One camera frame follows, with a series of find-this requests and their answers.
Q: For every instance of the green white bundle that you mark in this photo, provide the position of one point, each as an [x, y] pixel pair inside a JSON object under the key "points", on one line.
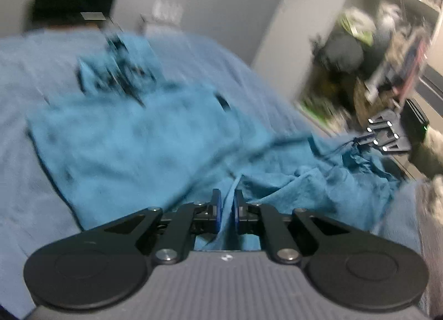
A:
{"points": [[358, 26]]}

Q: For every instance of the dark bundle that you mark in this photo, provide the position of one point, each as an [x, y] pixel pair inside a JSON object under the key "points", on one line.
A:
{"points": [[341, 52]]}

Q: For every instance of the teal zip hooded jacket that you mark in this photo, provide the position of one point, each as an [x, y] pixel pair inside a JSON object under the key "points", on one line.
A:
{"points": [[145, 140]]}

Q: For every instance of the blue fleece blanket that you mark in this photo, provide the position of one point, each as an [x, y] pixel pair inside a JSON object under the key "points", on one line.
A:
{"points": [[38, 202]]}

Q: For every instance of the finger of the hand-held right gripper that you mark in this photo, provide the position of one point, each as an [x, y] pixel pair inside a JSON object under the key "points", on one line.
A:
{"points": [[389, 147], [382, 122]]}

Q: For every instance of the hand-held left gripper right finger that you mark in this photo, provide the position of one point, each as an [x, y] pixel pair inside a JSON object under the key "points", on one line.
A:
{"points": [[237, 210]]}

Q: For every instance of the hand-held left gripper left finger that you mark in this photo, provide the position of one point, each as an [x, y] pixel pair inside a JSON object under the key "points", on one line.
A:
{"points": [[217, 210]]}

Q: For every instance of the open white wardrobe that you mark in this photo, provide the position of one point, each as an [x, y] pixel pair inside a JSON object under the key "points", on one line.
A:
{"points": [[398, 46]]}

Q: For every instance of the person's grey fleece clothing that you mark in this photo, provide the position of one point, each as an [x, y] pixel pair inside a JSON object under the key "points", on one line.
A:
{"points": [[432, 230]]}

